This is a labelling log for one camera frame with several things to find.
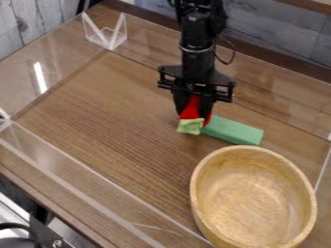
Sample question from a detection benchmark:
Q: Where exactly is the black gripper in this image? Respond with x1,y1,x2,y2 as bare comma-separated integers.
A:
158,46,236,126

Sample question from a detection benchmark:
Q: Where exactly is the red plush strawberry green leaf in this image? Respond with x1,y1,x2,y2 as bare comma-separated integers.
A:
178,95,213,136

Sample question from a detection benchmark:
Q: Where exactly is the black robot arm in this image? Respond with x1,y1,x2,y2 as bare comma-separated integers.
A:
158,0,236,127

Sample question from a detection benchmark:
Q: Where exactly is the green foam block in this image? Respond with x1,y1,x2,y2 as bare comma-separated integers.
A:
202,115,265,145

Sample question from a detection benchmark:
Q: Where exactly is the wooden bowl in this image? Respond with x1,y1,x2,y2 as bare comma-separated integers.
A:
190,145,317,248

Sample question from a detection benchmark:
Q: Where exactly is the clear acrylic tray wall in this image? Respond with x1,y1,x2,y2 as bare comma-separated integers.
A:
0,8,331,248

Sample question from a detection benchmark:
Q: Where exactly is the black metal stand bracket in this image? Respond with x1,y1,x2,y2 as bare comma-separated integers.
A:
0,212,75,248

